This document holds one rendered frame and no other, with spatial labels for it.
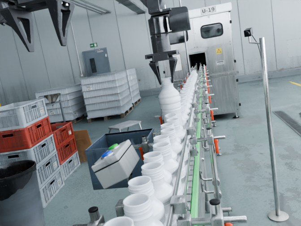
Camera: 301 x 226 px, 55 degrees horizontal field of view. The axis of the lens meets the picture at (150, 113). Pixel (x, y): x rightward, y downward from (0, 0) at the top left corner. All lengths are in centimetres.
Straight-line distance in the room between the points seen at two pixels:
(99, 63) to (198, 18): 679
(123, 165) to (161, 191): 28
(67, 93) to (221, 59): 426
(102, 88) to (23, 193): 528
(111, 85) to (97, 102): 58
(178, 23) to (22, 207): 212
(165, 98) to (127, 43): 1055
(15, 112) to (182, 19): 251
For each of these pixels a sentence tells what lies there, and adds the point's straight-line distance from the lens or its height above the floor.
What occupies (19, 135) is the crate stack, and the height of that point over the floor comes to 82.
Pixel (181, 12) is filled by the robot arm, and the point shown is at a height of 146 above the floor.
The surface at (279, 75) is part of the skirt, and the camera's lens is 1141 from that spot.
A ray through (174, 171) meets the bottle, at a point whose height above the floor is 111.
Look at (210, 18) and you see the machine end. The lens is 560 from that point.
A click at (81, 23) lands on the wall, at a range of 1207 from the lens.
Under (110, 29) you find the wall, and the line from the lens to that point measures 1165.
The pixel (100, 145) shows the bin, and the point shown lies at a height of 91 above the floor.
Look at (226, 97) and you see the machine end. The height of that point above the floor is 42.
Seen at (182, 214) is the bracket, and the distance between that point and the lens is 50.
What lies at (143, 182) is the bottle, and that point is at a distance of 47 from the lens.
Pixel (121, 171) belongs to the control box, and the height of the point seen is 108.
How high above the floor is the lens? 134
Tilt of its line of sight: 10 degrees down
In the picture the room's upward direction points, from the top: 10 degrees counter-clockwise
